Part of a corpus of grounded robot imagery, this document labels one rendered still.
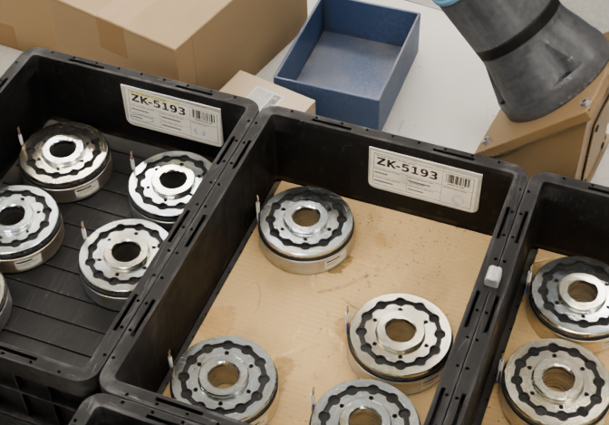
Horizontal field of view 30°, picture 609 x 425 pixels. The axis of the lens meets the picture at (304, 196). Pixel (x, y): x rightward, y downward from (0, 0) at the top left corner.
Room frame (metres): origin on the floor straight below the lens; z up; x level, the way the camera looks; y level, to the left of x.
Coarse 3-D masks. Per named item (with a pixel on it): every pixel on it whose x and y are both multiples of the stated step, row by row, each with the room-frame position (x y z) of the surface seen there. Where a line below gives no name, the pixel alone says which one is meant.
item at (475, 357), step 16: (544, 176) 0.81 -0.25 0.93; (560, 176) 0.81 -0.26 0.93; (528, 192) 0.80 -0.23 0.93; (576, 192) 0.80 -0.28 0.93; (592, 192) 0.79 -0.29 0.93; (608, 192) 0.79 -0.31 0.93; (528, 208) 0.77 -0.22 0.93; (528, 224) 0.75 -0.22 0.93; (512, 240) 0.73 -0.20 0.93; (512, 256) 0.71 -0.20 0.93; (512, 272) 0.69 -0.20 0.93; (496, 288) 0.67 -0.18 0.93; (496, 304) 0.66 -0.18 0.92; (480, 320) 0.63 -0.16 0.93; (496, 320) 0.63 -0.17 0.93; (480, 336) 0.61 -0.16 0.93; (480, 352) 0.60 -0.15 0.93; (464, 368) 0.58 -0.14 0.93; (480, 368) 0.58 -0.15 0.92; (464, 384) 0.56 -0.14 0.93; (464, 400) 0.55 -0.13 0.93; (448, 416) 0.53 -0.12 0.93; (464, 416) 0.53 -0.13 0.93
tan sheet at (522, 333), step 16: (544, 256) 0.79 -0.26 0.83; (560, 256) 0.79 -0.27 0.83; (528, 288) 0.75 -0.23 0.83; (512, 336) 0.69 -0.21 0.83; (528, 336) 0.69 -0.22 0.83; (512, 352) 0.67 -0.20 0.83; (608, 352) 0.66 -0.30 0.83; (608, 368) 0.64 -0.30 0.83; (496, 384) 0.63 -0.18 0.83; (496, 400) 0.61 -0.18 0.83; (496, 416) 0.59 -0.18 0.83; (608, 416) 0.59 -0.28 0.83
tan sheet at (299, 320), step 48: (384, 240) 0.82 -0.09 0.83; (432, 240) 0.82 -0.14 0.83; (480, 240) 0.82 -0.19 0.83; (240, 288) 0.76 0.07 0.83; (288, 288) 0.76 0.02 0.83; (336, 288) 0.76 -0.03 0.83; (384, 288) 0.75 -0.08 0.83; (432, 288) 0.75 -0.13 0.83; (240, 336) 0.70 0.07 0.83; (288, 336) 0.69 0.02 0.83; (336, 336) 0.69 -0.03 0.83; (288, 384) 0.64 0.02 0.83; (336, 384) 0.64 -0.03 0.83
